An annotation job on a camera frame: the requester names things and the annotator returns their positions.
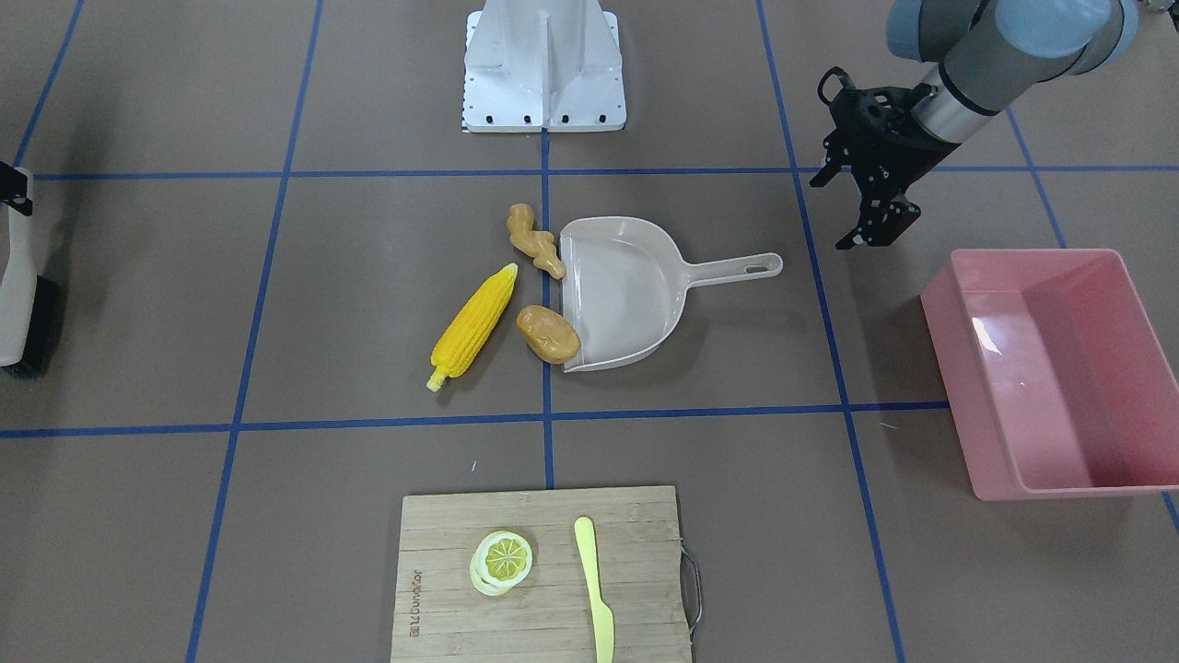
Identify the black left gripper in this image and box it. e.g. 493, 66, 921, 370
810, 66, 949, 250

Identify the beige plastic dustpan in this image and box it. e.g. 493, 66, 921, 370
559, 215, 784, 373

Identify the tan toy ginger root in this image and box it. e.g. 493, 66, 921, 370
506, 203, 566, 280

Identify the brown toy potato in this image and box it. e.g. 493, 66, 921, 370
515, 306, 582, 365

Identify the yellow toy corn cob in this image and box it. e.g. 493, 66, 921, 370
426, 262, 519, 393

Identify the beige hand brush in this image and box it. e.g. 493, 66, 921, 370
1, 163, 62, 380

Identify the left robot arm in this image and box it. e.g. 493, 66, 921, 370
810, 1, 1138, 250

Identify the pink plastic bin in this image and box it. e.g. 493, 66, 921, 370
918, 249, 1178, 501

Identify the yellow plastic toy knife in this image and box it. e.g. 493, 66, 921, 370
574, 516, 615, 663

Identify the yellow toy lemon slice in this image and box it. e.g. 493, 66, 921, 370
469, 531, 533, 597

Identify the bamboo cutting board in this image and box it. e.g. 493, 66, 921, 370
391, 485, 694, 662

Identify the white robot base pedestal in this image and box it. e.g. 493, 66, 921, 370
461, 1, 627, 134

